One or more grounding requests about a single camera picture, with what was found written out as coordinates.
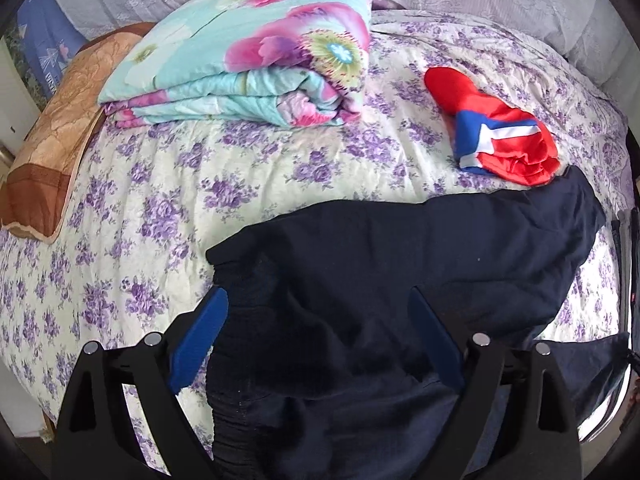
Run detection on red blue white garment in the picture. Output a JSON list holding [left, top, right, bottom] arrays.
[[424, 66, 560, 186]]

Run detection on brown quilted pillow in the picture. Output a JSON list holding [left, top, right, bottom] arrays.
[[0, 22, 161, 238]]

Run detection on folded floral quilt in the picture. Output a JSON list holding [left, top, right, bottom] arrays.
[[97, 0, 373, 128]]

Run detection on bed with purple floral sheet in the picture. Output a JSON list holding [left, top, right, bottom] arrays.
[[0, 7, 631, 480]]

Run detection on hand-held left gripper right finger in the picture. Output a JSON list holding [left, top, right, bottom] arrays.
[[409, 286, 583, 480]]

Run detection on blue patterned pillow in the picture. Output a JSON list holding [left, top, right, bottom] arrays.
[[17, 0, 96, 101]]

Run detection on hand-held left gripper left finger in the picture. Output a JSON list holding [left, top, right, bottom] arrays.
[[50, 287, 229, 480]]

